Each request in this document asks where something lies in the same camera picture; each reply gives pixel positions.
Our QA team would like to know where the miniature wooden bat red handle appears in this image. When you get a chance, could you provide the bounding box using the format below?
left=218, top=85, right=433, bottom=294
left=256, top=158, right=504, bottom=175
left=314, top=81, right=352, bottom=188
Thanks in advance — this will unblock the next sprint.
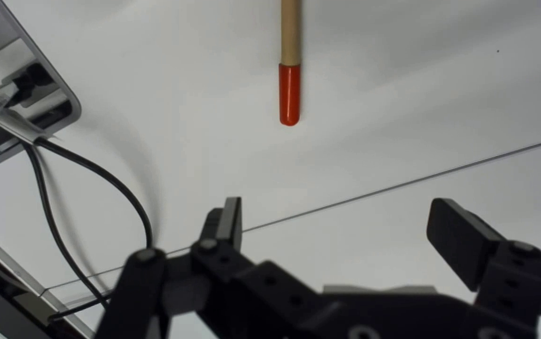
left=278, top=0, right=301, bottom=126

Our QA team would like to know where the grey desk cable port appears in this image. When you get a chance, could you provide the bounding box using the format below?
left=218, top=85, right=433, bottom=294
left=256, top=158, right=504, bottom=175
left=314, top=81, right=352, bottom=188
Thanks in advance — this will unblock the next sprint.
left=0, top=0, right=80, bottom=162

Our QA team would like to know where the black cable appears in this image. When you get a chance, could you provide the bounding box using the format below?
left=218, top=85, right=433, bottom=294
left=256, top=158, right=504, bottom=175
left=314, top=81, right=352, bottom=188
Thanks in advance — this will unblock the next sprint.
left=24, top=136, right=156, bottom=316

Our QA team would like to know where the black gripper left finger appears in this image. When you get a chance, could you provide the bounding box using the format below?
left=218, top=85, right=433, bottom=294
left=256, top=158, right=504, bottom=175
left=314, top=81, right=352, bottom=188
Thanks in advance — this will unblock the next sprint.
left=193, top=198, right=242, bottom=264

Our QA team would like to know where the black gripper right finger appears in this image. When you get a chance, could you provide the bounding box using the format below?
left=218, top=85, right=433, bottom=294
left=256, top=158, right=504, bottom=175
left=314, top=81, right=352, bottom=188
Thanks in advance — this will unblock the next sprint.
left=425, top=198, right=541, bottom=301

